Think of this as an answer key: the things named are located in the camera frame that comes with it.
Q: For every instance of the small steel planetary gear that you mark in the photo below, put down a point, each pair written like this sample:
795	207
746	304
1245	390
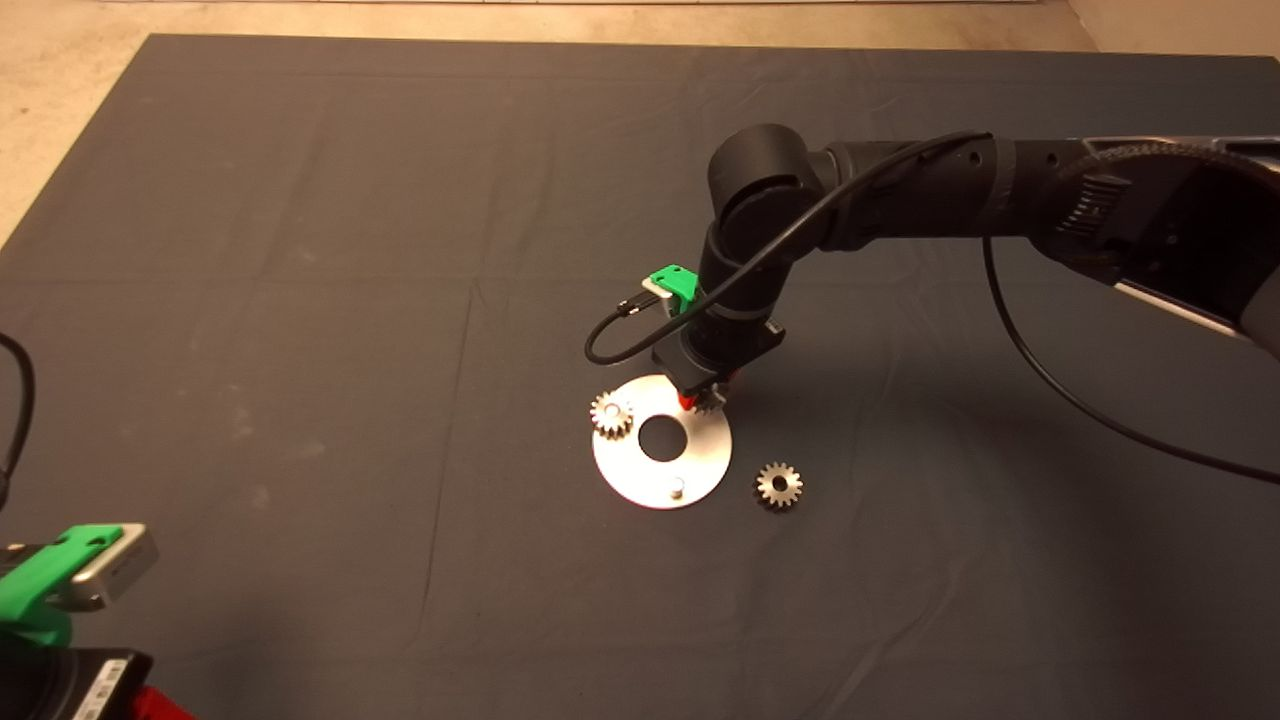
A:
766	488
710	403
622	428

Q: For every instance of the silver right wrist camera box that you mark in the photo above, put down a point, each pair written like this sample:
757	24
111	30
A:
655	292

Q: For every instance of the dark grey table cloth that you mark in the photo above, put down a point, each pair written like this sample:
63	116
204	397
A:
400	200

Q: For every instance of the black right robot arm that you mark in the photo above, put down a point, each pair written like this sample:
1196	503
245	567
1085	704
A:
760	170

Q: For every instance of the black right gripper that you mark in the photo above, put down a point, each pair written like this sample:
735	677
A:
720	350

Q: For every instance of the green right camera mount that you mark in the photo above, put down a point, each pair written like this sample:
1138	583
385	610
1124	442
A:
672	278

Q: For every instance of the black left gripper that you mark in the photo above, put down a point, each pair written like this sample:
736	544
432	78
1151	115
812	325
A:
60	690

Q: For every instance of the round metal carrier plate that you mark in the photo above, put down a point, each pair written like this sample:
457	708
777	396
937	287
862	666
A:
705	455

